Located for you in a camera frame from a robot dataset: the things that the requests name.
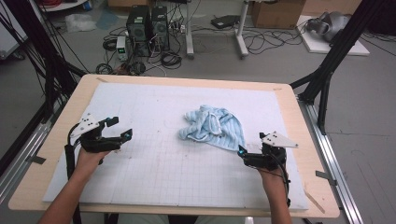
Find thin wooden stick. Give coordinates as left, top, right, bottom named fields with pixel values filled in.
left=303, top=188, right=327, bottom=215

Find aluminium rail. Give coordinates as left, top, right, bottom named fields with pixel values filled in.
left=297, top=95, right=365, bottom=224
left=0, top=102, right=64, bottom=204

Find wide tan cardboard box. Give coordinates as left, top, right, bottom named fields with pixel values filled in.
left=301, top=0, right=364, bottom=17

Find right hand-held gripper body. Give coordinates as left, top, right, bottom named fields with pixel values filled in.
left=243, top=131, right=299, bottom=172

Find flat black box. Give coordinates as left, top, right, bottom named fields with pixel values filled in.
left=210, top=14, right=242, bottom=30

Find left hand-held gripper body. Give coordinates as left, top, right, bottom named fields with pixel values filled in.
left=70, top=113, right=122, bottom=154

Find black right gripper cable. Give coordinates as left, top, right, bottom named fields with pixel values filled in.
left=268, top=152, right=292, bottom=208

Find person's right hand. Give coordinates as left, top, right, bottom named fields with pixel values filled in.
left=257, top=167, right=287, bottom=189

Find wooden table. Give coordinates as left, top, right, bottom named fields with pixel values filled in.
left=7, top=73, right=341, bottom=218

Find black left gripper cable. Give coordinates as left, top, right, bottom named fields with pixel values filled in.
left=64, top=121, right=82, bottom=224

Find white floor board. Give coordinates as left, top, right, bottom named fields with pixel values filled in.
left=296, top=14, right=371, bottom=57

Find tangled black floor cables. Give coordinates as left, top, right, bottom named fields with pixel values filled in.
left=242, top=26, right=301, bottom=56

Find clear plastic bag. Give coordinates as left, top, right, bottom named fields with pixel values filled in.
left=64, top=12, right=98, bottom=34

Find coiled black cable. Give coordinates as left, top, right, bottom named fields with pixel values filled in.
left=160, top=50, right=183, bottom=71

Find slim black computer tower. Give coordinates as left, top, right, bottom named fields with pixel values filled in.
left=150, top=5, right=171, bottom=52

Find person's left hand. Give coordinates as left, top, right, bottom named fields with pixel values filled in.
left=75, top=147, right=110, bottom=175

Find white power supply unit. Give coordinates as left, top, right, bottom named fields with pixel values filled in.
left=115, top=35, right=129, bottom=62

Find white grid mat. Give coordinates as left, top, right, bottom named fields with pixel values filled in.
left=41, top=82, right=310, bottom=211

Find black metal frame stand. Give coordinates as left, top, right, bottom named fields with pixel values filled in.
left=289, top=0, right=388, bottom=136
left=0, top=0, right=89, bottom=123

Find white round table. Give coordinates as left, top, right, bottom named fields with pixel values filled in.
left=36, top=0, right=89, bottom=13

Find grey rounded device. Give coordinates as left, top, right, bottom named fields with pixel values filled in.
left=304, top=10, right=351, bottom=43

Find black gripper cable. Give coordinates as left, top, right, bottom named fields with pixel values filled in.
left=268, top=152, right=292, bottom=208
left=64, top=121, right=82, bottom=224

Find white desk leg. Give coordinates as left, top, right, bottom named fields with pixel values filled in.
left=233, top=0, right=250, bottom=60
left=184, top=0, right=196, bottom=60

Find black tape strip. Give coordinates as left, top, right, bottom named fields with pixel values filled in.
left=315, top=170, right=338, bottom=188
left=25, top=154, right=48, bottom=165

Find light blue striped towel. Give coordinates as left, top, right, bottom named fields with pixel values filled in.
left=177, top=105, right=247, bottom=152

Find large black computer tower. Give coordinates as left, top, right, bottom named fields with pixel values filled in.
left=125, top=4, right=152, bottom=58

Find large brown cardboard box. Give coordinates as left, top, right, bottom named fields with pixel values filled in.
left=250, top=0, right=307, bottom=30

